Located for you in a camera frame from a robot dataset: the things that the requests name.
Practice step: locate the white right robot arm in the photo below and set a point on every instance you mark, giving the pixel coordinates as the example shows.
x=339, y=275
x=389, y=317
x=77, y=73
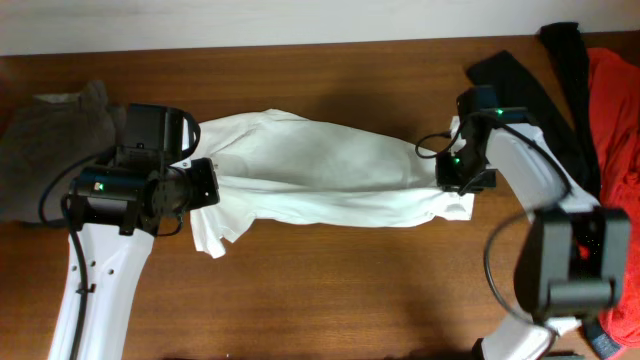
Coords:
x=571, y=266

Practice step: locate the blue denim garment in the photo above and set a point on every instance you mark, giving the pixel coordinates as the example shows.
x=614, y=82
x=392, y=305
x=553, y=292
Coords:
x=605, y=347

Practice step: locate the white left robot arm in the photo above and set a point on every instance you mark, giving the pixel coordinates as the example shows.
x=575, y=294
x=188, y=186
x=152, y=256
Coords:
x=113, y=215

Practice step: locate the black garment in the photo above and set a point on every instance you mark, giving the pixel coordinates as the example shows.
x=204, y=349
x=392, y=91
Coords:
x=515, y=86

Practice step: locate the red garment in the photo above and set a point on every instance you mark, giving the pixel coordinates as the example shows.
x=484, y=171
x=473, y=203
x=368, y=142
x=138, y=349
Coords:
x=614, y=124

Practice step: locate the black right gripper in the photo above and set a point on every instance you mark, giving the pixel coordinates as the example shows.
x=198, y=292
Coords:
x=447, y=181

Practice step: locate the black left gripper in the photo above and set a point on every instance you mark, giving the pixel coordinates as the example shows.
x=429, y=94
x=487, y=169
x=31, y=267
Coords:
x=205, y=169

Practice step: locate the white polo shirt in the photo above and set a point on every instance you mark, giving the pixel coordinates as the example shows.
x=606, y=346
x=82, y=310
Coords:
x=279, y=166

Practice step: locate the grey folded garment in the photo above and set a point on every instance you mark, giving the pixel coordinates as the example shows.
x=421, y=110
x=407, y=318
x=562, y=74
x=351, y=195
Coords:
x=47, y=136

